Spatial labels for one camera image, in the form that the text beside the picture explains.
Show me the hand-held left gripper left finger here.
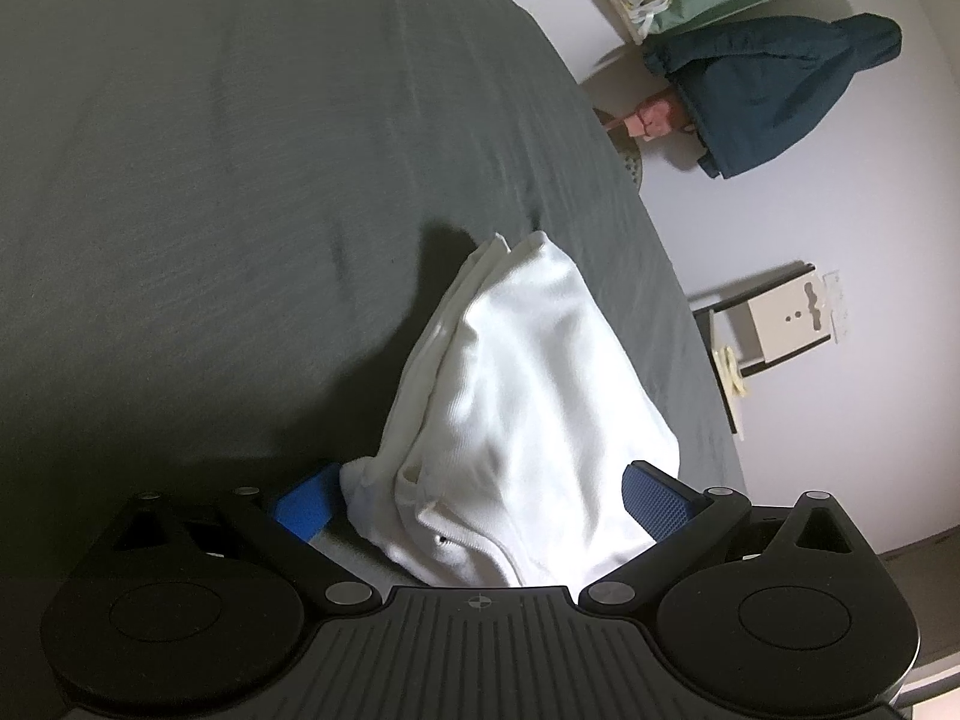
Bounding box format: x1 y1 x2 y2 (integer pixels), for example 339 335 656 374
109 465 380 616

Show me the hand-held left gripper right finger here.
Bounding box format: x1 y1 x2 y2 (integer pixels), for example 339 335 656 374
579 460 856 616

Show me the white shirt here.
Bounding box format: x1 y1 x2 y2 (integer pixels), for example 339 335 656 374
339 231 682 590

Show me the pale yellow item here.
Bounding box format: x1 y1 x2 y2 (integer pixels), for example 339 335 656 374
715 343 752 396

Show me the pale wooden chair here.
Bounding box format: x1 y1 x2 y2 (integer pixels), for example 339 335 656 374
688 261 824 437

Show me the woven stool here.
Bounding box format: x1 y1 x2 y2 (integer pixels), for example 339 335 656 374
591 109 647 194

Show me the pink item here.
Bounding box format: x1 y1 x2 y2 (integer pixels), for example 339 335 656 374
617 85 696 145

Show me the dark teal jacket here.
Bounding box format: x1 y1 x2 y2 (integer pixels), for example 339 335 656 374
640 12 902 181

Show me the white wall socket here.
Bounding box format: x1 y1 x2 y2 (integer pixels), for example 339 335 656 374
820 265 854 344

